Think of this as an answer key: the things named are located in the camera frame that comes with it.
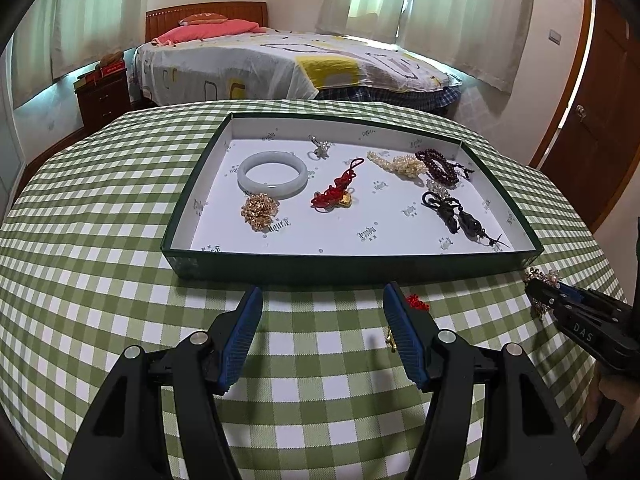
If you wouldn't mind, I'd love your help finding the gold bead bracelet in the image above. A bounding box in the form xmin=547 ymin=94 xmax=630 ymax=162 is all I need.
xmin=241 ymin=194 xmax=281 ymax=232

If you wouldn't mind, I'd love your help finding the small red knot charm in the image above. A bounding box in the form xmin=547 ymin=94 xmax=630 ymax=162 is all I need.
xmin=385 ymin=294 xmax=432 ymax=353

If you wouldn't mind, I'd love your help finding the green-edged white tray box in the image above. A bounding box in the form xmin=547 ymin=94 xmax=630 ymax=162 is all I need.
xmin=160 ymin=112 xmax=545 ymax=283

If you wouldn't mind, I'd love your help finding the wooden nightstand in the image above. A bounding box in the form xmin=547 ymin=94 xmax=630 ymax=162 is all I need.
xmin=75 ymin=67 xmax=133 ymax=136

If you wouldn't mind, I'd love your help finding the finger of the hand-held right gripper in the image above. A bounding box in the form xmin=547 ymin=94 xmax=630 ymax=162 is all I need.
xmin=557 ymin=282 xmax=626 ymax=311
xmin=525 ymin=279 xmax=564 ymax=317

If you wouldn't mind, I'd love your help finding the white jade bangle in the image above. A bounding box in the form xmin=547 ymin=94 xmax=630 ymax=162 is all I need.
xmin=237 ymin=151 xmax=308 ymax=195

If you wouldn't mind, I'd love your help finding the wooden door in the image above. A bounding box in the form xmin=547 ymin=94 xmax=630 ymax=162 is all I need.
xmin=530 ymin=0 xmax=640 ymax=233

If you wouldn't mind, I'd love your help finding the clear crystal bracelet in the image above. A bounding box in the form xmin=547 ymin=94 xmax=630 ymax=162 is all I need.
xmin=425 ymin=177 xmax=451 ymax=201

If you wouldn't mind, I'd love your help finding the green checkered tablecloth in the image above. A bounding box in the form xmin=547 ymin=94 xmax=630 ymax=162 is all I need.
xmin=0 ymin=99 xmax=628 ymax=480

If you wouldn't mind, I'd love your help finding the pearl gold brooch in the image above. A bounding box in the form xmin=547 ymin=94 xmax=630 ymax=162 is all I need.
xmin=524 ymin=267 xmax=563 ymax=318

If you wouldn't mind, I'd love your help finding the dark red bead bracelet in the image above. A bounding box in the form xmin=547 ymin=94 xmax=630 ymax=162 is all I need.
xmin=415 ymin=148 xmax=476 ymax=188

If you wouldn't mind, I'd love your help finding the blue plaid bed skirt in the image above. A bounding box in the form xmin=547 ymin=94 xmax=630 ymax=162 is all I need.
xmin=315 ymin=85 xmax=461 ymax=113

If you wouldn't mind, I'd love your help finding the pink pillow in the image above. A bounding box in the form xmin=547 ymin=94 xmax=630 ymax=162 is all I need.
xmin=152 ymin=19 xmax=261 ymax=47

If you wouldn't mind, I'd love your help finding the person's right hand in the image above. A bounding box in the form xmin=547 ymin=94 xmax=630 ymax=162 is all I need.
xmin=595 ymin=372 xmax=633 ymax=411

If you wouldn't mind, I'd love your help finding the wooden headboard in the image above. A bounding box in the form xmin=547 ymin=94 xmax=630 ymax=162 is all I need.
xmin=145 ymin=1 xmax=270 ymax=43

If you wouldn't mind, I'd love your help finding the patterned white bedsheet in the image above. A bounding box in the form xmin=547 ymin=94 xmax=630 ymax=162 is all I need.
xmin=134 ymin=27 xmax=463 ymax=108

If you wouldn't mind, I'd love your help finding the red knot pendant gold charm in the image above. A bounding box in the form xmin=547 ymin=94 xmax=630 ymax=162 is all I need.
xmin=311 ymin=157 xmax=366 ymax=211

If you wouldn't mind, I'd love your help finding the red pillow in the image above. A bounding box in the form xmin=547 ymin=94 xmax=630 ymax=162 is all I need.
xmin=179 ymin=12 xmax=226 ymax=26

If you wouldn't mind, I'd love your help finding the pearl bracelet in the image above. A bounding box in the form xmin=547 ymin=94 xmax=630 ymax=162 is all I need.
xmin=366 ymin=150 xmax=428 ymax=179

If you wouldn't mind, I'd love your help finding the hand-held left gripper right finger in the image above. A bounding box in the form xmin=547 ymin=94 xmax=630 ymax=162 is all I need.
xmin=382 ymin=281 xmax=588 ymax=480

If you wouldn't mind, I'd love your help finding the black knot pendant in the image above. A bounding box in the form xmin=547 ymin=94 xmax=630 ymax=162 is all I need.
xmin=421 ymin=190 xmax=511 ymax=250

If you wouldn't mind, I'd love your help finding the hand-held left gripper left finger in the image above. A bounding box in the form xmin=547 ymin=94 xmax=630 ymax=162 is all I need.
xmin=60 ymin=285 xmax=264 ymax=480

